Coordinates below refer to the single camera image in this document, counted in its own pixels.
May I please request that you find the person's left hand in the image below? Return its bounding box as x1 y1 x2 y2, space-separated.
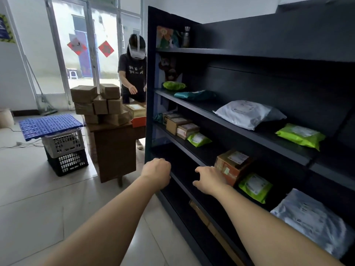
141 158 172 190

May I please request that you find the person's right hand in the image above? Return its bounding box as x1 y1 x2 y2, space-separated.
193 166 228 196

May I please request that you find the person's right forearm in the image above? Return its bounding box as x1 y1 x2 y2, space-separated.
212 184 346 266

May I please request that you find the person's left forearm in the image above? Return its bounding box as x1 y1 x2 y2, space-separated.
35 174 161 266

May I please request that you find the orange-brown labelled cardboard box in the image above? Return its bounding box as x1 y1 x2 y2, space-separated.
214 150 252 187

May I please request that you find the small green mailer bag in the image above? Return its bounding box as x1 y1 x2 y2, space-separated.
187 133 212 148

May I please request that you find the small labelled cardboard box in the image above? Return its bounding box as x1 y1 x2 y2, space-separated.
177 123 200 140

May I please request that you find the brown cardboard box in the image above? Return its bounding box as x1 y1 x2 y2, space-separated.
163 113 183 126
166 117 192 136

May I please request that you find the flat brown cardboard piece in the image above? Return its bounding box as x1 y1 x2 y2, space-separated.
189 200 245 266

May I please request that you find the brown wooden table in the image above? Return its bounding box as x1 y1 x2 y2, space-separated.
83 119 146 187

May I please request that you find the green mailer bag white label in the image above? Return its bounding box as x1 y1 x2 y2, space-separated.
239 173 273 204

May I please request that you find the beige box with white label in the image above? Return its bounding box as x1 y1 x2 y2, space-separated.
126 104 146 118

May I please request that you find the teal mailer bag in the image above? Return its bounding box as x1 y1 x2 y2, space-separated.
174 90 217 102

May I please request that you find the bright green rounded packet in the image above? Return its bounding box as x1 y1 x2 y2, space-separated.
163 81 187 91

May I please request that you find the stack of brown cardboard boxes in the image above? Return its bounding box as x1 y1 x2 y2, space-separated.
70 84 132 127

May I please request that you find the black plastic crate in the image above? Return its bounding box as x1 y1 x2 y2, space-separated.
44 148 89 177

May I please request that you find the brown plush toy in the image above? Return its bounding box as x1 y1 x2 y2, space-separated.
159 57 179 81

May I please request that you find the grey plastic crate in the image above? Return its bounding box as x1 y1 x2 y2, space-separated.
42 128 85 159

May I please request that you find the large green mailer bag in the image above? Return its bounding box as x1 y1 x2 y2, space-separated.
275 123 326 151

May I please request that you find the grey mailer bag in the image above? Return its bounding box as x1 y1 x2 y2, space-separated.
270 188 355 260

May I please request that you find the white headset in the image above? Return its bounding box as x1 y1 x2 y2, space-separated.
128 34 146 60

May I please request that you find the blue plastic pallet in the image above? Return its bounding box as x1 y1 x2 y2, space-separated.
19 114 84 142

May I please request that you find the glass bottle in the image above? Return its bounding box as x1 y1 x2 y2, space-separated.
182 26 191 48

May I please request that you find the colourful picture box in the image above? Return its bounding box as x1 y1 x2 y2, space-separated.
156 26 180 49

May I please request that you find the red diamond paper decoration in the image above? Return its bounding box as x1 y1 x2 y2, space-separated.
67 38 88 56
98 40 115 58

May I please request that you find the black shelf unit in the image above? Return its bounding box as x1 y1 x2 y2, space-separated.
145 0 355 266

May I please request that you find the glass door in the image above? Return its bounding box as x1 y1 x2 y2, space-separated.
44 0 123 110

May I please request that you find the white sack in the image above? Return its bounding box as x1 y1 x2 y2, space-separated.
0 108 14 129

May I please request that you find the white power cable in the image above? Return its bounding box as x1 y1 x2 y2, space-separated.
0 127 45 150

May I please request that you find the blue wall poster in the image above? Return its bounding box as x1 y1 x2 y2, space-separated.
0 14 16 44

